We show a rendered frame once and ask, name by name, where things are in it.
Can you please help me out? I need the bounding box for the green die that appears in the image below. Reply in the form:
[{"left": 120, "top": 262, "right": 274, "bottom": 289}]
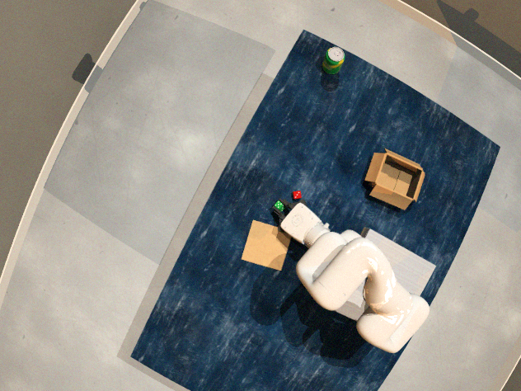
[{"left": 274, "top": 200, "right": 286, "bottom": 212}]

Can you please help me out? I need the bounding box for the green drink can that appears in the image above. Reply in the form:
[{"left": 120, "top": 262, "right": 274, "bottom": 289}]
[{"left": 322, "top": 47, "right": 345, "bottom": 74}]

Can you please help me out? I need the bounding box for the open brown cardboard box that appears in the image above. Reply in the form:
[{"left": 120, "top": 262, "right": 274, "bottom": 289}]
[{"left": 365, "top": 149, "right": 425, "bottom": 210}]

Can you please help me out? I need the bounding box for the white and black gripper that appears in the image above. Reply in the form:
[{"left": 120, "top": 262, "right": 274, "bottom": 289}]
[{"left": 273, "top": 199, "right": 323, "bottom": 245}]

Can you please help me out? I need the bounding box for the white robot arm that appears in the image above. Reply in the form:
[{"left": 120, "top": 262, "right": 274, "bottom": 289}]
[{"left": 296, "top": 223, "right": 429, "bottom": 353}]

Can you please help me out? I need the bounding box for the tan square mat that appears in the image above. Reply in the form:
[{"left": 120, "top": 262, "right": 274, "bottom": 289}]
[{"left": 242, "top": 220, "right": 291, "bottom": 271}]

